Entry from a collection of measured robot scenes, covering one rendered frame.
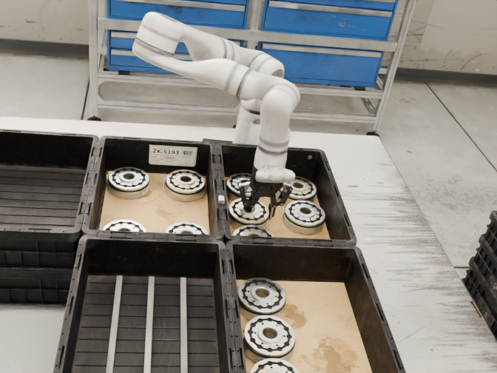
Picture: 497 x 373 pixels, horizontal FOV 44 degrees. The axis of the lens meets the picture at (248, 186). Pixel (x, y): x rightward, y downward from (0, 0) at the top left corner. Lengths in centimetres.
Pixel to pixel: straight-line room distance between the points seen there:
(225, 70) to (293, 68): 214
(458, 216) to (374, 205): 144
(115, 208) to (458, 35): 358
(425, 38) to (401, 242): 297
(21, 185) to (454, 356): 113
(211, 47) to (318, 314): 67
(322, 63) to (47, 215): 229
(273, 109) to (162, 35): 29
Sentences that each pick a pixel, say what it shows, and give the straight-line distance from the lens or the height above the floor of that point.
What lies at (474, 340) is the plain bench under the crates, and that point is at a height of 70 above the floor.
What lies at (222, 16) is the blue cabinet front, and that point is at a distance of 331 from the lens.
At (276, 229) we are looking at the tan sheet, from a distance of 152.
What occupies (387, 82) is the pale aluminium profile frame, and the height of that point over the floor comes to 37.
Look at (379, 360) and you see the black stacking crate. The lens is 123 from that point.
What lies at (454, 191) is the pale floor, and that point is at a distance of 353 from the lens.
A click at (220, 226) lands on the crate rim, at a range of 134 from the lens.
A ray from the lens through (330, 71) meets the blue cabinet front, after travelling 354.
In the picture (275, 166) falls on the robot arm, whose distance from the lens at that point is 140.
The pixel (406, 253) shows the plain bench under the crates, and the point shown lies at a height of 70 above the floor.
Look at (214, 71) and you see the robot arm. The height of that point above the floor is 121.
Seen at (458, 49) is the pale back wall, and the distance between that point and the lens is 478.
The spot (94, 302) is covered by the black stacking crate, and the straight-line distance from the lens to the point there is 130.
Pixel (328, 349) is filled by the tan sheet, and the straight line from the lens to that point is 127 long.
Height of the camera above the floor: 177
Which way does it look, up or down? 35 degrees down
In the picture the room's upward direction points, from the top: 9 degrees clockwise
